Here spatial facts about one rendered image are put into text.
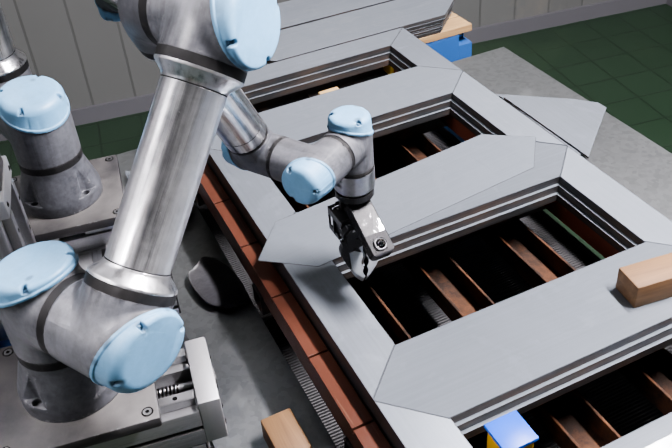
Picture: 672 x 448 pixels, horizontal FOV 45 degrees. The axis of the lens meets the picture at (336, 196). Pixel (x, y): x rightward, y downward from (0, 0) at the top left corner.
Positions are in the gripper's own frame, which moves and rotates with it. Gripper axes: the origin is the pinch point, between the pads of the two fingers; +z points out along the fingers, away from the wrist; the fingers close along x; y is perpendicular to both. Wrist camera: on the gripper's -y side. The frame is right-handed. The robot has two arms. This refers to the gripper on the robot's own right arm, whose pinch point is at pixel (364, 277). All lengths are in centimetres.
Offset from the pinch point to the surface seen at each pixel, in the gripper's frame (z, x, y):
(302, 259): 0.8, 8.1, 11.7
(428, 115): 5, -45, 52
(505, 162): 0.9, -46.0, 19.4
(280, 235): 0.8, 9.0, 21.1
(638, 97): 88, -206, 135
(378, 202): 0.9, -14.0, 20.9
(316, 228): 0.9, 1.5, 19.4
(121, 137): 88, 13, 231
